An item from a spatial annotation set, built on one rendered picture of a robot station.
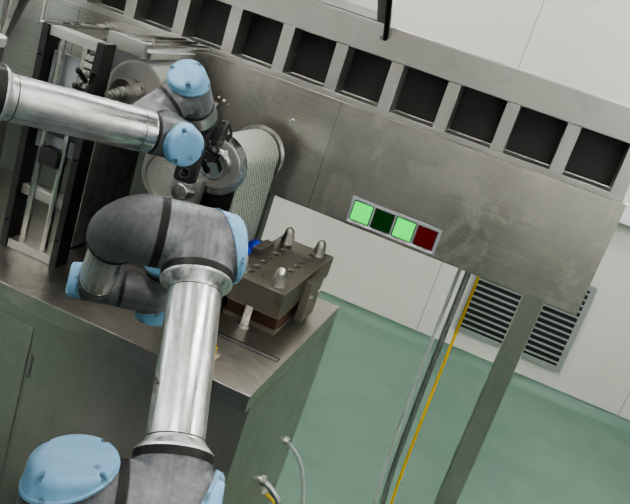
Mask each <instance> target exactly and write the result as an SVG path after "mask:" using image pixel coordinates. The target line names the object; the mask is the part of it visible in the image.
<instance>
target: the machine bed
mask: <svg viewBox="0 0 630 504"><path fill-rule="evenodd" d="M12 176H13V172H10V171H8V170H6V169H3V168H1V167H0V237H1V232H2V227H3V222H4V217H5V212H6V207H7V202H8V197H9V192H10V187H11V182H12ZM48 209H49V204H47V203H44V202H42V201H40V200H37V199H35V201H34V206H33V210H32V215H31V220H30V225H29V230H28V234H27V238H28V239H30V240H32V241H35V242H37V243H39V244H41V242H42V237H43V233H44V228H45V223H46V219H47V214H48ZM60 211H61V209H58V208H56V211H55V216H54V220H53V225H52V229H51V234H50V238H49V243H48V248H51V249H52V247H53V243H54V238H55V234H56V229H57V225H58V220H59V216H60ZM87 249H88V247H87V244H86V242H84V243H81V244H79V245H76V246H73V247H70V252H69V256H68V261H67V264H65V265H62V266H60V267H57V268H52V267H50V266H49V264H47V263H44V262H42V261H40V260H38V259H35V258H33V257H31V256H29V255H27V254H24V253H22V252H20V251H18V250H15V249H13V248H11V247H9V246H3V245H1V244H0V299H2V300H4V301H7V302H9V303H11V304H13V305H15V306H17V307H19V308H22V309H24V310H26V311H28V312H30V313H32V314H34V315H37V316H39V317H41V318H43V319H45V320H47V321H49V322H52V323H54V324H56V325H58V326H60V327H62V328H64V329H67V330H69V331H71V332H73V333H75V334H77V335H79V336H82V337H84V338H86V339H88V340H90V341H92V342H94V343H97V344H99V345H101V346H103V347H105V348H107V349H109V350H112V351H114V352H116V353H118V354H120V355H122V356H124V357H127V358H129V359H131V360H133V361H135V362H137V363H139V364H142V365H144V366H146V367H148V368H150V369H152V370H154V371H156V364H157V358H158V351H159V344H160V338H161V331H162V326H149V325H146V324H145V323H141V322H139V321H138V320H137V319H136V317H135V311H134V310H130V309H125V308H120V307H115V306H111V305H105V304H100V303H95V302H90V301H80V300H79V299H75V298H71V297H68V296H67V295H66V293H65V291H66V286H67V281H68V277H69V273H70V268H71V265H72V263H73V262H84V258H85V255H86V252H87ZM227 299H228V298H227ZM227 299H225V300H224V301H222V302H221V307H220V316H219V325H218V331H219V332H221V333H224V334H226V335H228V336H230V337H232V338H235V339H237V340H239V341H241V342H244V343H246V344H248V345H250V346H253V347H255V348H257V349H259V350H262V351H264V352H266V353H268V354H271V355H273V356H275V357H277V358H280V360H279V361H278V362H275V361H273V360H271V359H268V358H266V357H264V356H262V355H260V354H257V353H255V352H253V351H251V350H248V349H246V348H244V347H242V346H239V345H237V344H235V343H233V342H231V341H228V340H226V339H224V338H222V337H219V336H217V343H216V346H217V347H218V349H217V353H216V354H218V355H220V356H219V357H218V358H217V359H216V360H215V361H214V369H213V378H212V387H211V396H210V397H212V398H214V399H217V400H219V401H221V402H223V403H225V404H227V405H229V406H232V407H234V408H236V409H238V410H240V411H242V412H246V411H247V410H248V409H249V408H250V407H251V406H252V405H253V404H254V403H255V402H256V401H257V400H258V399H259V397H260V396H261V395H262V394H263V393H264V392H265V391H266V390H267V389H268V388H269V387H270V386H271V385H272V384H273V383H274V382H275V381H276V380H277V379H278V378H279V377H280V376H281V375H282V373H283V372H284V371H285V370H286V369H287V368H288V367H289V366H290V365H291V364H292V363H293V362H294V361H295V360H296V359H297V358H298V357H299V356H300V355H301V354H302V353H303V352H304V351H305V349H306V348H307V347H308V346H309V345H310V344H311V343H312V342H313V341H314V340H315V339H316V338H317V337H318V336H319V335H320V334H321V333H322V332H323V331H324V330H325V329H326V328H327V327H328V325H329V324H330V323H331V322H332V321H333V320H334V319H335V318H336V315H337V312H338V309H339V306H336V305H334V304H332V303H329V302H327V301H325V300H322V299H320V298H318V297H317V300H316V303H315V306H314V309H313V312H312V313H311V314H309V315H308V316H307V317H306V318H305V319H304V320H303V321H302V322H301V323H299V322H297V321H295V320H294V317H293V318H292V319H291V320H290V321H289V322H288V323H287V324H286V325H284V326H283V327H282V328H281V329H280V330H279V331H278V332H276V333H275V334H274V335H271V334H269V333H267V332H264V331H262V330H260V329H258V328H255V327H253V326H251V328H250V329H248V330H245V329H241V328H239V327H238V326H237V322H238V321H239V320H237V319H235V318H233V317H230V316H228V315H226V314H223V313H222V312H223V309H224V308H225V306H226V302H227Z"/></svg>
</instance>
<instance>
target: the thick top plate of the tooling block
mask: <svg viewBox="0 0 630 504"><path fill-rule="evenodd" d="M281 239H282V236H280V237H279V238H277V239H275V240H273V241H272V242H275V243H274V246H273V249H271V250H269V251H268V252H266V253H264V254H263V255H261V256H257V255H255V254H253V253H251V254H249V255H248V257H249V261H248V264H249V266H248V269H247V274H243V276H242V278H241V280H240V281H239V282H238V283H237V284H233V285H232V289H231V291H230V292H229V293H228V294H226V295H225V296H228V297H230V298H232V299H235V300H237V301H239V302H242V303H244V304H246V305H248V306H251V307H253V308H255V309H258V310H260V311H262V312H265V313H267V314H269V315H271V316H274V317H276V318H278V317H279V316H280V315H282V314H283V313H284V312H285V311H286V310H288V309H289V308H290V307H291V306H292V305H293V304H295V303H296V302H297V301H298V300H299V299H301V296H302V293H303V290H304V287H305V284H306V281H307V280H309V279H310V278H311V277H312V276H314V275H315V274H316V273H317V272H320V273H322V274H324V275H325V276H324V278H326V277H327V275H328V273H329V270H330V267H331V264H332V261H333V258H334V257H333V256H330V255H328V254H325V255H324V256H325V257H324V258H318V257H316V256H314V255H312V252H313V250H314V249H313V248H311V247H308V246H306V245H304V244H301V243H299V242H296V241H293V245H287V244H284V243H282V242H281V241H280V240H281ZM280 267H283V268H285V270H286V273H287V274H286V282H285V288H283V289H280V288H276V287H273V286H272V285H271V284H270V281H271V280H272V277H273V275H275V272H276V270H277V269H278V268H280Z"/></svg>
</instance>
